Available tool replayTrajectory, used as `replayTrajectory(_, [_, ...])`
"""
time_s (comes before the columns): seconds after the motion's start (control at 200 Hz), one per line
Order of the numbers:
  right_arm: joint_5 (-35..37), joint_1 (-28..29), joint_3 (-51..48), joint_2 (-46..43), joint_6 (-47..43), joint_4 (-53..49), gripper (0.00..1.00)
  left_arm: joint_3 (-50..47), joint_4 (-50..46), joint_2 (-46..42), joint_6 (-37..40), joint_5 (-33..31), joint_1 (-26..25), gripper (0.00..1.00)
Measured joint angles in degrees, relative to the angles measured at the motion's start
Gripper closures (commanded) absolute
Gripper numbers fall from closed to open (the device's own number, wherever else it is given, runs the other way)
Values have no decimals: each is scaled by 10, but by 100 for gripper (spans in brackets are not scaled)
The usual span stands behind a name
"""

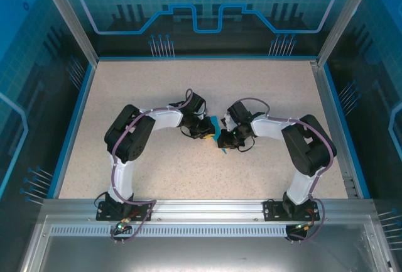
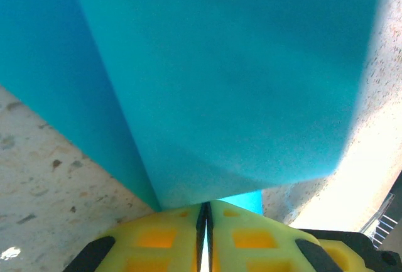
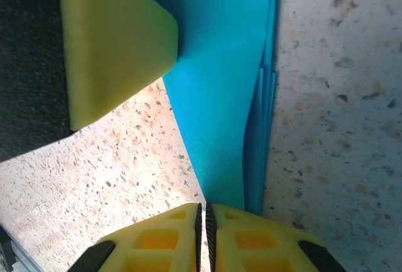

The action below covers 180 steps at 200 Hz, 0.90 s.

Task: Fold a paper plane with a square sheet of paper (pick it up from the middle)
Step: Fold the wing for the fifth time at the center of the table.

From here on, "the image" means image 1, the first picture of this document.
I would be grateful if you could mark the aluminium frame post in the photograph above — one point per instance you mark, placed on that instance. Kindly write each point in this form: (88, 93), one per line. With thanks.
(69, 17)
(344, 17)

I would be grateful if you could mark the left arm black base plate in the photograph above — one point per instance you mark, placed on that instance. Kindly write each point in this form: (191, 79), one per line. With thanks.
(105, 214)

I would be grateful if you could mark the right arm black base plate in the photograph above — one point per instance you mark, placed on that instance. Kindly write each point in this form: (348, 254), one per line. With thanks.
(271, 210)

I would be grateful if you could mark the aluminium side rail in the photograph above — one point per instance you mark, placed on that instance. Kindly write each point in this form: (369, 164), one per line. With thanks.
(326, 96)

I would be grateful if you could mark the aluminium mounting rail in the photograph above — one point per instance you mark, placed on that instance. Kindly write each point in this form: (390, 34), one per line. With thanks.
(207, 209)

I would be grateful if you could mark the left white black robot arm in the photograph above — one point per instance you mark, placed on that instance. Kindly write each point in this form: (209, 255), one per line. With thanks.
(166, 118)

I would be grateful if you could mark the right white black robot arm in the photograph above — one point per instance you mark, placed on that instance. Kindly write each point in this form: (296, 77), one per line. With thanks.
(273, 129)

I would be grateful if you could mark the blue cloth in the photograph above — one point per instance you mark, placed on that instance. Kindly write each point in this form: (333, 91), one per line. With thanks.
(215, 124)

